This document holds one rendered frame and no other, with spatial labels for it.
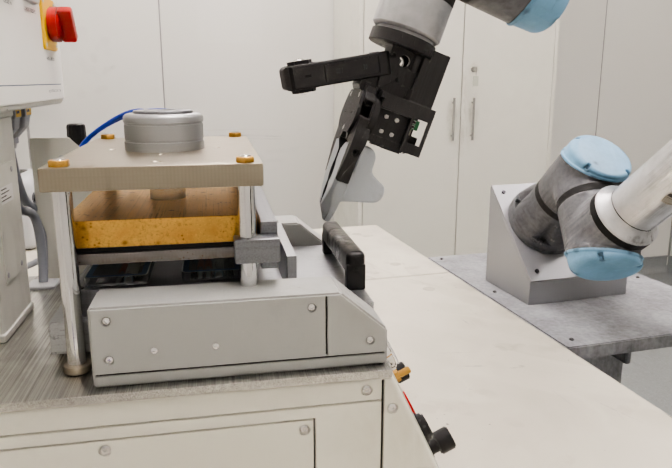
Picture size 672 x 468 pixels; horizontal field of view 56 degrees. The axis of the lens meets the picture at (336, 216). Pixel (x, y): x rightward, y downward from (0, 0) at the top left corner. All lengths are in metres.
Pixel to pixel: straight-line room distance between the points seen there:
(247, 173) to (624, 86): 3.61
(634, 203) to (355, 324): 0.61
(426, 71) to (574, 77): 3.18
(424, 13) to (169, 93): 2.50
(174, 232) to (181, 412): 0.16
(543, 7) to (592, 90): 3.19
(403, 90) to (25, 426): 0.47
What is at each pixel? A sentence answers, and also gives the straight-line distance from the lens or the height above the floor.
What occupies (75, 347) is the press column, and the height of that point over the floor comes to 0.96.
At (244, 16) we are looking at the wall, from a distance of 3.14.
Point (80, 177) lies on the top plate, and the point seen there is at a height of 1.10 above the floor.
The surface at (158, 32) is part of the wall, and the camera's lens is 3.11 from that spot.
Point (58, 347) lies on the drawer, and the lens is 0.62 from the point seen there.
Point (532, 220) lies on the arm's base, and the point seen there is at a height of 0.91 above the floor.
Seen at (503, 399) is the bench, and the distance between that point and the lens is 0.93.
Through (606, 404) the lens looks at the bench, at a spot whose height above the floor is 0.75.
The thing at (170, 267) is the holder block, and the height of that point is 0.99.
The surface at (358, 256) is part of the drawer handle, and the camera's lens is 0.63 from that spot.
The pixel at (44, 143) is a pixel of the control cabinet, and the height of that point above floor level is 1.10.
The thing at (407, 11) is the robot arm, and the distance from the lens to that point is 0.66.
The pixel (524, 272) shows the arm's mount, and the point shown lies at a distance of 1.29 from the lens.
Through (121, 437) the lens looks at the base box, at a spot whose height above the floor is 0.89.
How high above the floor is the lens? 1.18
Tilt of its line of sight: 12 degrees down
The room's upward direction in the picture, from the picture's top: straight up
